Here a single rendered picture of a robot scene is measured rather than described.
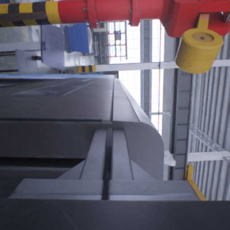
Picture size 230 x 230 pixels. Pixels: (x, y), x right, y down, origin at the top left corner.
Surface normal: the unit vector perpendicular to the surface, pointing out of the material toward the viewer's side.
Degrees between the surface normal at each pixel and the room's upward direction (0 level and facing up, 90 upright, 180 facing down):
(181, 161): 90
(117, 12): 90
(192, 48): 132
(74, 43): 94
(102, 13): 90
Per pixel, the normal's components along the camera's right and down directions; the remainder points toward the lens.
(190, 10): 0.03, 0.79
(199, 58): -0.31, 0.76
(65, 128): 0.00, 0.25
